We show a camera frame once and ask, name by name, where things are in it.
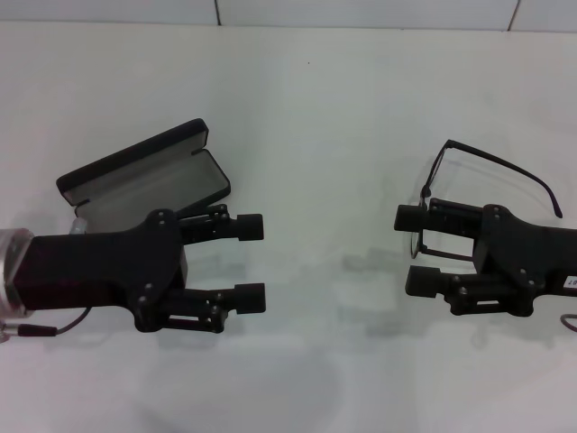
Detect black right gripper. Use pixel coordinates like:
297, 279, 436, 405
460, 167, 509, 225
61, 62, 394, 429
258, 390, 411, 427
394, 197, 577, 319

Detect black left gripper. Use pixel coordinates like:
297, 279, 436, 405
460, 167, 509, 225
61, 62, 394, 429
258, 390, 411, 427
8, 207, 189, 335

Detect black glasses case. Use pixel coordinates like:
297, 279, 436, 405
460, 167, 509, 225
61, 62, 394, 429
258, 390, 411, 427
56, 117, 232, 223

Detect black glasses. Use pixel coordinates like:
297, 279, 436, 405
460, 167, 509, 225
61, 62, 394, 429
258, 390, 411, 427
408, 138, 564, 262

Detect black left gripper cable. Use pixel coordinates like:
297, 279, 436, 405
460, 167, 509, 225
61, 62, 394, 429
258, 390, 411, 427
0, 306, 94, 346

